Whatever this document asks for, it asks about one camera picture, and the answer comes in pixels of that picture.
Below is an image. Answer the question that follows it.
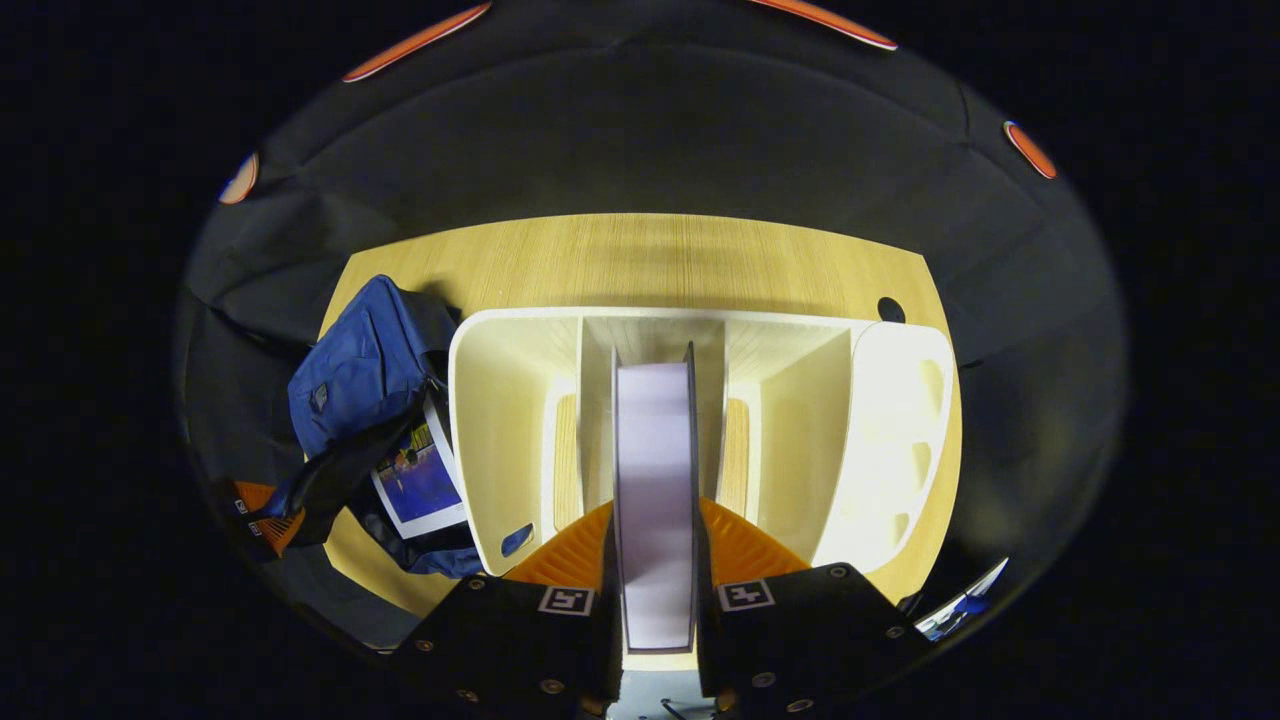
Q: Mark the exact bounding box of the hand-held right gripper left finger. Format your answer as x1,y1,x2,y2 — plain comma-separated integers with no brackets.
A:
395,500,623,716

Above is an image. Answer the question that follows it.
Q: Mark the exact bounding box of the white bookshelf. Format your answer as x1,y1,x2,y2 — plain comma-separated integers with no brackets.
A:
447,307,958,579

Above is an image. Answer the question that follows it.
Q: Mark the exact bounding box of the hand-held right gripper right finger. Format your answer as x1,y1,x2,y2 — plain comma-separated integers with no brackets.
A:
695,497,931,716

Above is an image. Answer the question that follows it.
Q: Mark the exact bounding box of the blue spine book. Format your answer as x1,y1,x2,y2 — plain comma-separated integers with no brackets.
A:
370,395,469,541

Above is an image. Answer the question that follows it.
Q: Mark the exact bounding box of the blue schoolbag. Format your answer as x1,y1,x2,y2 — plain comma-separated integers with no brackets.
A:
250,275,488,579

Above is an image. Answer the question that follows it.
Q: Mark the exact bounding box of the white spine book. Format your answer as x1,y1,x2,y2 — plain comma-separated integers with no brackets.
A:
610,342,701,653

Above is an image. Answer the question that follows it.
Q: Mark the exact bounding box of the black backdrop cloth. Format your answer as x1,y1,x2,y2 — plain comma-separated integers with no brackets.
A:
172,0,1133,651

